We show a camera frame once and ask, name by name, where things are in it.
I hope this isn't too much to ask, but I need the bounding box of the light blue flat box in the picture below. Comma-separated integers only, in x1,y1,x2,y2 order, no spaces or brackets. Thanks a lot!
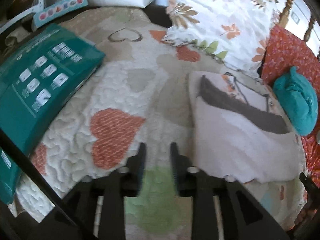
31,0,88,31

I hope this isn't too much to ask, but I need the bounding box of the white grey small garment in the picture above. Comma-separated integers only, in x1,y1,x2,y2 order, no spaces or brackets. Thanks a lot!
189,72,303,183

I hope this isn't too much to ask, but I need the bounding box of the black cable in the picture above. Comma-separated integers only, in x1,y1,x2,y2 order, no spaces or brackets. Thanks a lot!
0,128,75,228

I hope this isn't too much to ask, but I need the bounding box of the red floral blanket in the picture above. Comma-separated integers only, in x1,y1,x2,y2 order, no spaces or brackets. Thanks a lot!
261,25,319,185

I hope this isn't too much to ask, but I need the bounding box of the floral white pillow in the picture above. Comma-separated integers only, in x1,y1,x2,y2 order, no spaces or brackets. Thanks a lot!
163,0,277,78

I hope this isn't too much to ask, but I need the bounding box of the teal cardboard box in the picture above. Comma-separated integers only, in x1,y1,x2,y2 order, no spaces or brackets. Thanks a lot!
0,23,106,205

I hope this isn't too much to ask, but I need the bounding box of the heart pattern quilt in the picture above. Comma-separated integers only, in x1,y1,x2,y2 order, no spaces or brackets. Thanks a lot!
10,6,307,240

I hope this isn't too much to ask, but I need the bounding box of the teal plush towel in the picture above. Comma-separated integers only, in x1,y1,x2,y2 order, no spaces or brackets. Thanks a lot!
272,66,318,136

